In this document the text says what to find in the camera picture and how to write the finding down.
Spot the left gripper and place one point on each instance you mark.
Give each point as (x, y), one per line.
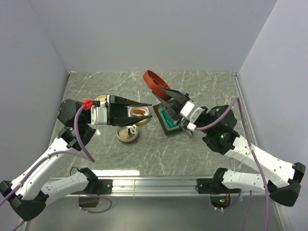
(115, 103)

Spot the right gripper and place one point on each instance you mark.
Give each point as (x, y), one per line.
(180, 98)

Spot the metal tongs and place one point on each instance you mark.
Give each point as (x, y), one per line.
(185, 128)

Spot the orange food piece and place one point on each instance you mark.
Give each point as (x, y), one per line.
(139, 111)

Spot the sushi roll piece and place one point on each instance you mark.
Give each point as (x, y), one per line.
(131, 131)

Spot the beige round bun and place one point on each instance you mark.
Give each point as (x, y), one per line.
(123, 134)

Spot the cream round lid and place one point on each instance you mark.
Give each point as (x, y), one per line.
(99, 99)

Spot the red round lid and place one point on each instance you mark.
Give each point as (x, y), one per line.
(155, 83)

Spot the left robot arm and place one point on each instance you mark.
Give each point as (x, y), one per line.
(71, 140)

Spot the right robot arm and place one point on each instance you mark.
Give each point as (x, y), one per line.
(277, 179)

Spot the cream white bowl container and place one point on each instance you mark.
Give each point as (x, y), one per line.
(131, 114)

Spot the black teal square tray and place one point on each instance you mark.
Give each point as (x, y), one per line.
(168, 122)

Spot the red steel bowl container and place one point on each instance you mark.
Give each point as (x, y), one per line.
(132, 138)

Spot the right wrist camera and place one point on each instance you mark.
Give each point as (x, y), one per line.
(190, 113)

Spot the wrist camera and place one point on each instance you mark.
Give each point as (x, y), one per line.
(190, 113)
(98, 113)

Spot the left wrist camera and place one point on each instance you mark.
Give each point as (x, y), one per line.
(98, 113)

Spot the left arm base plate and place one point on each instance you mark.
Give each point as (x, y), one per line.
(103, 186)

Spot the aluminium mounting rail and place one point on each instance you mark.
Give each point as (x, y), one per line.
(154, 185)

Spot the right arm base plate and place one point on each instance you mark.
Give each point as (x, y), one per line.
(212, 186)

